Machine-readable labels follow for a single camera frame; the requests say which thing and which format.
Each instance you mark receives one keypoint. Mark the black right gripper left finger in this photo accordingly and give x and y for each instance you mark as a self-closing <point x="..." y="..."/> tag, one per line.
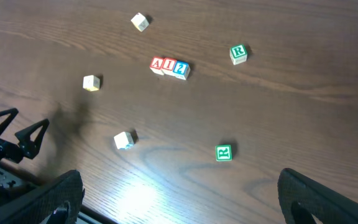
<point x="35" y="204"/>

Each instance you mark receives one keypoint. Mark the red letter I block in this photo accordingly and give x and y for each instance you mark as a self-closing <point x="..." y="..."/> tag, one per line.
<point x="168" y="66"/>

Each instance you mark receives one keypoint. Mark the green R block near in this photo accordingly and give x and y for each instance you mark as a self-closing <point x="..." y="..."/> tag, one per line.
<point x="223" y="153"/>

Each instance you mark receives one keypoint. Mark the red letter A block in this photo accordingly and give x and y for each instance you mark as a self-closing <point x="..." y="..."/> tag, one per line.
<point x="156" y="65"/>

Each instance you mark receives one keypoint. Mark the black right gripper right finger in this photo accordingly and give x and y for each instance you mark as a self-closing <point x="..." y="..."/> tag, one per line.
<point x="303" y="200"/>

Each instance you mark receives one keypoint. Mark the green R block far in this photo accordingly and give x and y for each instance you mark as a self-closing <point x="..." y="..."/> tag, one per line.
<point x="238" y="54"/>

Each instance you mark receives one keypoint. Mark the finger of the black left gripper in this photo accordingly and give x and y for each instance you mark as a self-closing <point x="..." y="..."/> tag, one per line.
<point x="11" y="114"/>
<point x="31" y="148"/>

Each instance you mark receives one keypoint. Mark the blue number 2 block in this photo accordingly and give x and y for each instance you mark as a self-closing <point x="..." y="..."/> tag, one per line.
<point x="181" y="70"/>

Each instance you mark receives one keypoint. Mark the plain white wooden block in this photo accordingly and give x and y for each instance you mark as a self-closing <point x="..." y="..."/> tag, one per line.
<point x="124" y="140"/>

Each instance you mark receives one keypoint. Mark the green r block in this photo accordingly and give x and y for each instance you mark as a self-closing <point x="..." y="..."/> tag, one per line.
<point x="238" y="54"/>
<point x="223" y="153"/>

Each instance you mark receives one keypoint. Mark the yellow picture block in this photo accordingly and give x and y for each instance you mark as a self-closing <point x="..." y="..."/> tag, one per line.
<point x="140" y="22"/>
<point x="91" y="83"/>

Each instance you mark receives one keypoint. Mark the yellow picture block far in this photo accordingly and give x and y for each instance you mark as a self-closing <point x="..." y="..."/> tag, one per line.
<point x="140" y="22"/>

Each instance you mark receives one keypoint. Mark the yellow picture block near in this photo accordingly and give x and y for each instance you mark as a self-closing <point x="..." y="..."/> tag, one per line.
<point x="91" y="83"/>

